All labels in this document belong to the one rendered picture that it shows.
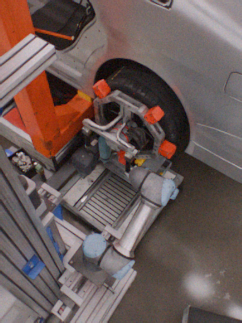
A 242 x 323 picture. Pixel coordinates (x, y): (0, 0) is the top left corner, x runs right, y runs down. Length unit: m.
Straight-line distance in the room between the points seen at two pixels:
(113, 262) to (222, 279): 1.33
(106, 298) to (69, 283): 0.21
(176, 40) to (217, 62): 0.23
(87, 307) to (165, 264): 1.00
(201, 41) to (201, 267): 1.75
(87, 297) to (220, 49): 1.42
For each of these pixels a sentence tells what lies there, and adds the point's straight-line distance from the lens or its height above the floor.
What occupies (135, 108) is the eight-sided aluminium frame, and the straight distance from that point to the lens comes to 2.06.
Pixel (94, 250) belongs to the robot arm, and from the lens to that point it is 1.71.
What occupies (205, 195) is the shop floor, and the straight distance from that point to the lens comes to 3.07.
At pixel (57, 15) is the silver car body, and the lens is 3.26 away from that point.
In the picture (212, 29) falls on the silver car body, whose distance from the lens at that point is 1.71.
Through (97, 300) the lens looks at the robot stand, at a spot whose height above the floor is 0.74.
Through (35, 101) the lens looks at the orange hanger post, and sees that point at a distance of 2.10.
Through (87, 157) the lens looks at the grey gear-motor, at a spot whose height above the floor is 0.40.
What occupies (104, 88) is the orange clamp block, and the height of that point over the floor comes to 1.10.
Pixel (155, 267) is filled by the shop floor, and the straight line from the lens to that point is 2.78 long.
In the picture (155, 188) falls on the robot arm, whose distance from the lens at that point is 1.62.
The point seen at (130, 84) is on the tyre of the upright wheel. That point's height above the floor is 1.18.
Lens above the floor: 2.69
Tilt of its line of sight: 58 degrees down
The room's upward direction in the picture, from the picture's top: 1 degrees clockwise
